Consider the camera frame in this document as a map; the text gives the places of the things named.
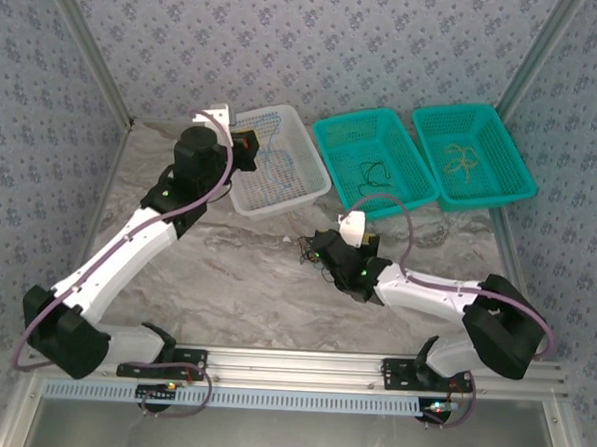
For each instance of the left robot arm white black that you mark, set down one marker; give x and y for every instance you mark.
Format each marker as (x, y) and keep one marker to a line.
(131, 262)

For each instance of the white plastic basket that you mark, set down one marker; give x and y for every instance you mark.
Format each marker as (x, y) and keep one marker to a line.
(300, 183)

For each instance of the black controller board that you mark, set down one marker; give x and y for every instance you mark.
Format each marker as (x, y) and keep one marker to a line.
(152, 393)
(431, 416)

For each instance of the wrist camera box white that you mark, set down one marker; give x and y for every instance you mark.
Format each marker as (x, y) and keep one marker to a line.
(218, 116)
(352, 226)

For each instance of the teal plastic basket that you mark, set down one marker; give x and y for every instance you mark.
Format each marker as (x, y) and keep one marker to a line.
(378, 137)
(502, 159)

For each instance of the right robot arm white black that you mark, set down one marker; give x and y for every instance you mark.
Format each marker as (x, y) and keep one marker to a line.
(415, 297)

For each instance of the grey metal shelf panel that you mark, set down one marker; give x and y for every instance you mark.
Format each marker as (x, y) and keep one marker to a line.
(292, 438)

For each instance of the aluminium mounting beam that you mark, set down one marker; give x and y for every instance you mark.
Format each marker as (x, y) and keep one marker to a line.
(296, 368)

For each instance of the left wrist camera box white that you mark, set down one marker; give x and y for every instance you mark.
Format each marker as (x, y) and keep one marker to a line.
(218, 116)

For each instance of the aluminium frame post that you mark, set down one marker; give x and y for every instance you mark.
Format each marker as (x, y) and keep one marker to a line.
(93, 47)
(542, 46)

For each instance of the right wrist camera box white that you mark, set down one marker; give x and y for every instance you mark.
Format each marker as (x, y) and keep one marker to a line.
(352, 226)

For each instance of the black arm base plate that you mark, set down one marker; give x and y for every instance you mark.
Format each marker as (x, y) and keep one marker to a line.
(131, 367)
(395, 379)

